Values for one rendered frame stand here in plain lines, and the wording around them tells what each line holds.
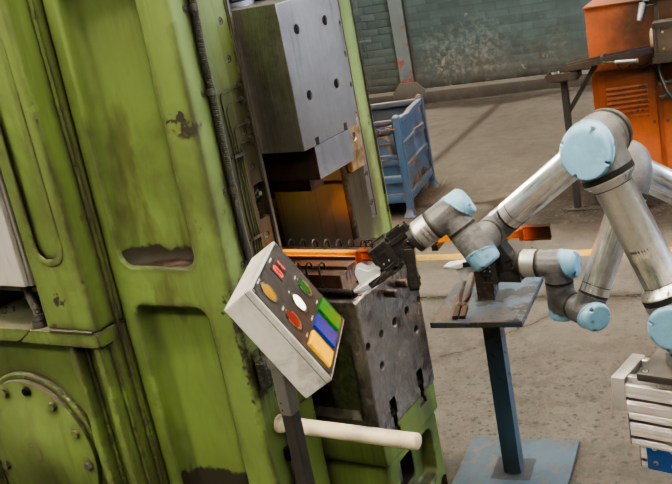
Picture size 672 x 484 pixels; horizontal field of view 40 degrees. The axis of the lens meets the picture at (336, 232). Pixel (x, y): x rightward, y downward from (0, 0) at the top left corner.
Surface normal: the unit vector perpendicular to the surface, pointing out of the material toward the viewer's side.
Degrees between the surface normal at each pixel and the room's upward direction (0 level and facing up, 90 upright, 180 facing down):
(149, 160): 89
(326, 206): 90
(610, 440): 0
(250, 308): 90
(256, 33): 90
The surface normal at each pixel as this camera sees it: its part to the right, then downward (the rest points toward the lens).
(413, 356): 0.85, 0.00
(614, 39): -0.40, 0.34
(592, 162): -0.58, 0.22
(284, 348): -0.09, 0.31
